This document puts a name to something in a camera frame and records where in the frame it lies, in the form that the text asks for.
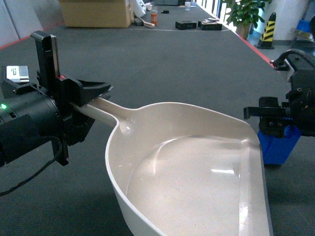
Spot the large cardboard box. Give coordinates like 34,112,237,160
59,0,134,28

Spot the black box right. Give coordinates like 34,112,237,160
197,19,222,31

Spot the white plastic bag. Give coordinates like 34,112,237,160
129,0,154,18

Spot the beige plastic dustpan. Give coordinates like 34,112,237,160
76,98,273,236

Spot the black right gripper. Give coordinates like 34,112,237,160
243,49,315,138

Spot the black box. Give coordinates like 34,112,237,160
197,19,222,31
175,21,197,30

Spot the black box left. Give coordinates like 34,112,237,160
175,21,197,30

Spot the wooden handled brush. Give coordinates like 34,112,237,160
134,18,155,29

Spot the white paper cup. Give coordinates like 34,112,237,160
185,1,191,11

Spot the black cable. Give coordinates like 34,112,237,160
0,135,63,197

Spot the steel shelf rack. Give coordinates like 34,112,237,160
290,0,315,48

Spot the blue plastic part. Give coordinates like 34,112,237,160
257,118,302,165

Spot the orange bottle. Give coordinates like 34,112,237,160
151,12,158,26

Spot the yellow black traffic cone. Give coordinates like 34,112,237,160
256,12,276,50

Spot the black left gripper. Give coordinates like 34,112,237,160
0,31,112,166

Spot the potted green plant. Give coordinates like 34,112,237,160
222,0,272,40

